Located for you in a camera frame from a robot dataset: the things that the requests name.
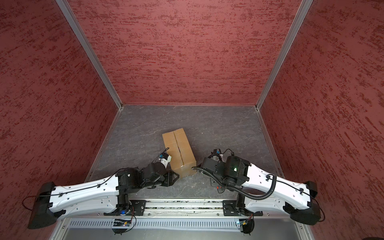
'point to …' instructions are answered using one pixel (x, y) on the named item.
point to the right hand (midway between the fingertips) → (218, 181)
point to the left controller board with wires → (122, 226)
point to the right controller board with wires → (247, 225)
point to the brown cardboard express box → (183, 162)
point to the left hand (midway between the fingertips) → (175, 180)
